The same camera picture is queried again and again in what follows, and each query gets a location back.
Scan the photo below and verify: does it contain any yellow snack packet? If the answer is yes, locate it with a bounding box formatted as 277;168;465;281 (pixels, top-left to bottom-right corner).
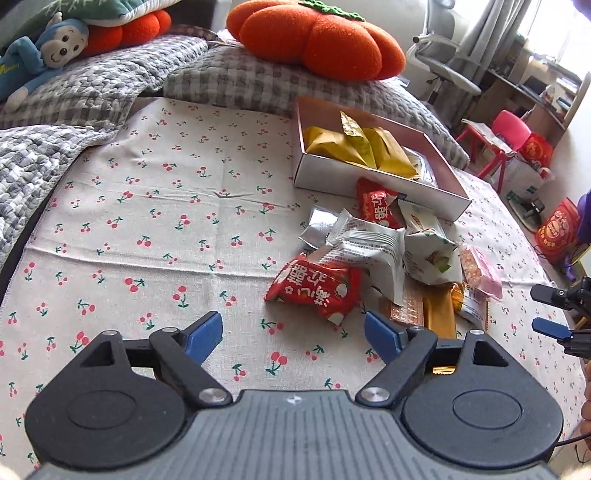
340;111;378;169
302;126;366;165
364;127;417;179

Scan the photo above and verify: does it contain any small orange pumpkin cushion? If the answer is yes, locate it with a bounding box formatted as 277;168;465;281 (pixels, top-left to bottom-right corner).
79;9;172;59

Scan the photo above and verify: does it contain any large red snack packet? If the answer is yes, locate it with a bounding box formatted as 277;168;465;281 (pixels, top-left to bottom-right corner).
264;254;364;326

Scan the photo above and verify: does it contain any grey checked quilt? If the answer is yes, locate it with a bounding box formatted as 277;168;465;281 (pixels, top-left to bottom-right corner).
0;34;209;271

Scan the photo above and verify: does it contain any cherry print cloth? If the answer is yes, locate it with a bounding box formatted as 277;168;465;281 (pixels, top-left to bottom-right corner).
0;96;588;472

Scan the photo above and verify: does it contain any newspaper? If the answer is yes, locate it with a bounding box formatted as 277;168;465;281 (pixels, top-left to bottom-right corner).
461;119;514;154

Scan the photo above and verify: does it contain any orange white snack packet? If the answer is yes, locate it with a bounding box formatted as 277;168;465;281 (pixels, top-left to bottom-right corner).
451;282;491;332

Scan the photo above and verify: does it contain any grey sofa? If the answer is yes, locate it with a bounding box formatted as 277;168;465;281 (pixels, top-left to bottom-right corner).
0;0;232;49

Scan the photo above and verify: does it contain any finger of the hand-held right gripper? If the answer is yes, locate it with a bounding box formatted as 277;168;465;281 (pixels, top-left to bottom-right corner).
532;318;576;341
530;284;572;309

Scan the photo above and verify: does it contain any purple object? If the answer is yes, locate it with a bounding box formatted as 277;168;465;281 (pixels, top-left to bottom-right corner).
577;188;591;241

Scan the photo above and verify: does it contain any large orange pumpkin cushion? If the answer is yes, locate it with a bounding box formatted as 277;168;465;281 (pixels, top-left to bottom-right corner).
226;0;407;82

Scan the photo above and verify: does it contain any pink plastic chair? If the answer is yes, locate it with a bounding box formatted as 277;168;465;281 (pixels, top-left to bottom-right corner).
455;110;533;182

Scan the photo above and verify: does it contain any white floor carton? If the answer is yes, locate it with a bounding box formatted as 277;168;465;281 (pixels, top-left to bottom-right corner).
501;152;551;205

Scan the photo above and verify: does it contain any white grey snack packet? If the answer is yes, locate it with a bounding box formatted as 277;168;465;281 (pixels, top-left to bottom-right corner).
316;210;406;306

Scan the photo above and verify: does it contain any blue monkey plush toy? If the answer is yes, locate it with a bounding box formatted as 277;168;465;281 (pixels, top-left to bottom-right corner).
0;12;90;105

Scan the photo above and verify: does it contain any golden bar snack packet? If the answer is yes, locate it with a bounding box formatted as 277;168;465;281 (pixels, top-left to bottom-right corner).
423;285;458;340

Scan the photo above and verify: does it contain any grey office chair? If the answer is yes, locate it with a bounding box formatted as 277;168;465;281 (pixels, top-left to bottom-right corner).
406;0;484;105

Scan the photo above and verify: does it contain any pink snack packet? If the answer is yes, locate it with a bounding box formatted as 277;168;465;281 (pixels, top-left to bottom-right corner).
458;244;503;301

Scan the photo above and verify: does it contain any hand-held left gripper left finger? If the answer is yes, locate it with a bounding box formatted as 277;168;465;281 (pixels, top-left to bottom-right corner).
81;311;232;408

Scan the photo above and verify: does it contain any grey curtain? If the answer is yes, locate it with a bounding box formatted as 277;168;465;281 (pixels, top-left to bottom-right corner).
461;0;529;71

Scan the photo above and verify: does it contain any large red gift bag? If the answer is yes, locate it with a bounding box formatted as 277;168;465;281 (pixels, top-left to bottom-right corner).
535;198;581;265

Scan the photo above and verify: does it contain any grey checked cushion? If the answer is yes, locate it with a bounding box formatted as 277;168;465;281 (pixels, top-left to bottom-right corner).
163;45;470;169

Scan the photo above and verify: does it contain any small red gift bag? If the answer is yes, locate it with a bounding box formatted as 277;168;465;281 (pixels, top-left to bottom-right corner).
521;132;554;169

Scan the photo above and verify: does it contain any small red snack packet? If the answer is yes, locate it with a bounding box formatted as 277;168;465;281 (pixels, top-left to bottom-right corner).
356;177;403;230

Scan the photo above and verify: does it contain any black floor device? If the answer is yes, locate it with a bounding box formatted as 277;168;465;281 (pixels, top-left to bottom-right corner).
521;198;546;228

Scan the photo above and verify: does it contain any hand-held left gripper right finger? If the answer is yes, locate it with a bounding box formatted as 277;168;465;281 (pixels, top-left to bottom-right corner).
355;311;509;407

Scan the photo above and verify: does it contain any silver snack packet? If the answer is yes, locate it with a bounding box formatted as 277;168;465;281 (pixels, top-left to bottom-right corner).
298;207;339;251

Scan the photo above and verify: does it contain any white cardboard box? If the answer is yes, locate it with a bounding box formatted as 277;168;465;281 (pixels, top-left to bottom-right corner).
292;96;472;221

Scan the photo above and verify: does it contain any wooden desk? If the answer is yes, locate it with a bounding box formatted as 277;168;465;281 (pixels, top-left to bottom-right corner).
480;45;580;136

